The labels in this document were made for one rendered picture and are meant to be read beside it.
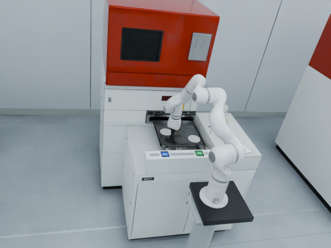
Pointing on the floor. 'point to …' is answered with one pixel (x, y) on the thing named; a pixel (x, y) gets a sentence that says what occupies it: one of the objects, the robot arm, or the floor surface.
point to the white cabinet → (165, 200)
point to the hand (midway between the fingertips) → (172, 132)
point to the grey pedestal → (198, 229)
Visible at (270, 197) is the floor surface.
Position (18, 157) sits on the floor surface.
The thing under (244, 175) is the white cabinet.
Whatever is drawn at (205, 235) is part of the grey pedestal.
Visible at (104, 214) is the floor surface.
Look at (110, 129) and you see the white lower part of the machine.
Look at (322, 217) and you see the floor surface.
